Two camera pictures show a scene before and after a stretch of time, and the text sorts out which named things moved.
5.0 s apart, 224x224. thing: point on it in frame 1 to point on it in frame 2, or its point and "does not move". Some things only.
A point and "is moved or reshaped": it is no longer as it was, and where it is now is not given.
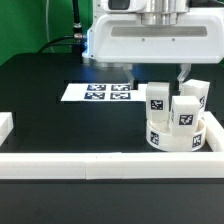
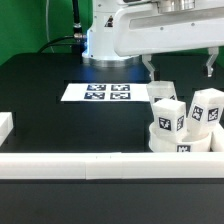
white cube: x=158 y=103 is moved or reshaped
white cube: x=184 y=114 to x=169 y=117
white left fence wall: x=6 y=125 does not move
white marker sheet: x=104 y=92 does not move
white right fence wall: x=214 y=132 does not move
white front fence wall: x=112 y=165 does not move
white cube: x=196 y=88 to x=206 y=111
